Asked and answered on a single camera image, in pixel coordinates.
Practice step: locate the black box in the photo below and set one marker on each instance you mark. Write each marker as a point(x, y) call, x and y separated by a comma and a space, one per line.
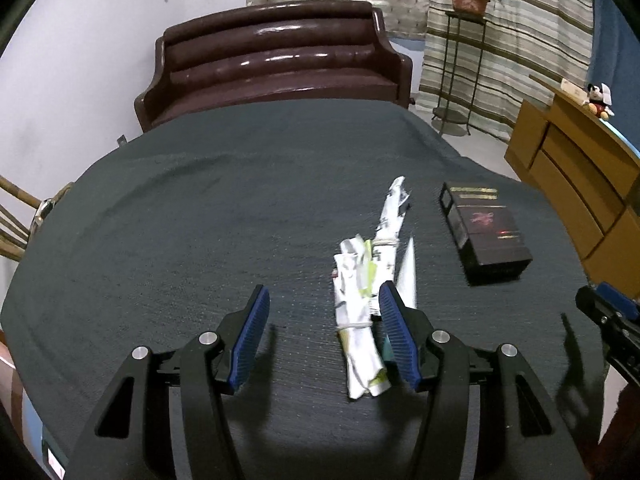
point(487, 235)

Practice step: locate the black metal plant stand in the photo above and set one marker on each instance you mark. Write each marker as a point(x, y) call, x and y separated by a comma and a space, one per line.
point(452, 120)

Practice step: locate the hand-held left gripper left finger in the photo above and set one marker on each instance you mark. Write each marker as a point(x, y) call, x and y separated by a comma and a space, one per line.
point(250, 340)

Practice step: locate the beige striped curtain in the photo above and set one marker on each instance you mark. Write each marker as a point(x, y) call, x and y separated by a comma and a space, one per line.
point(530, 50)

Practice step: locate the bamboo chair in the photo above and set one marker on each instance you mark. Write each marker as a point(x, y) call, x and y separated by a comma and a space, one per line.
point(12, 230)

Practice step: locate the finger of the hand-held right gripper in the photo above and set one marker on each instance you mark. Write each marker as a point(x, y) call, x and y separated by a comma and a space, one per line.
point(620, 300)
point(620, 340)

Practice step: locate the wooden cabinet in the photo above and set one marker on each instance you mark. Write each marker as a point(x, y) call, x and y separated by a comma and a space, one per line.
point(565, 160)

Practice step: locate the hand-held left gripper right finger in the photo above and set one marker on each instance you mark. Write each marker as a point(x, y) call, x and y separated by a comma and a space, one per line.
point(397, 335)

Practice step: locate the chrome tube frame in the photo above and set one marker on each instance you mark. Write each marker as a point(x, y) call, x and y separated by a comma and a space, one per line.
point(47, 205)

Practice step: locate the small beige box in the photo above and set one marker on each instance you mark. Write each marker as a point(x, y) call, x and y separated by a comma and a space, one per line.
point(572, 87)

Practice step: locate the brown leather sofa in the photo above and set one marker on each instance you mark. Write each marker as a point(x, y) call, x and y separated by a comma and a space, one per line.
point(280, 60)

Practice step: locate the mouse plush toy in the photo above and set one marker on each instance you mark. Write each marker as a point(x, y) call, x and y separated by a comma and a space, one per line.
point(599, 102)

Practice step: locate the blue curtain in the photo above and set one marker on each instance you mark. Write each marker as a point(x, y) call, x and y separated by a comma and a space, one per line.
point(617, 50)

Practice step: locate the white green wrapper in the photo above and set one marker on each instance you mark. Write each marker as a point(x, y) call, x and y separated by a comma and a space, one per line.
point(357, 310)

